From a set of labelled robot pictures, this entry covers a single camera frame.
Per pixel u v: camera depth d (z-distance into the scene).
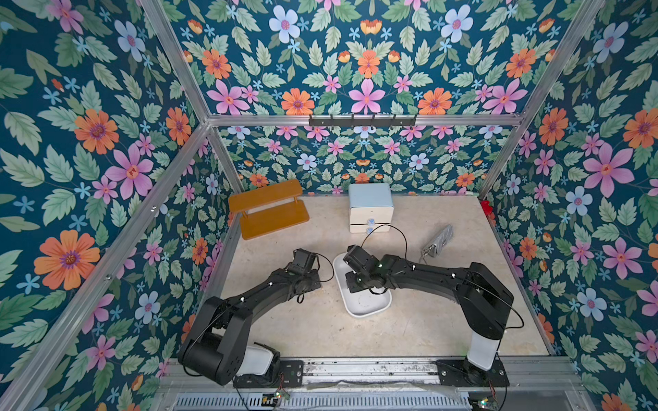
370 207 0.96
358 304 0.88
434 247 0.93
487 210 1.15
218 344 0.43
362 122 0.93
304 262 0.72
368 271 0.67
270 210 1.16
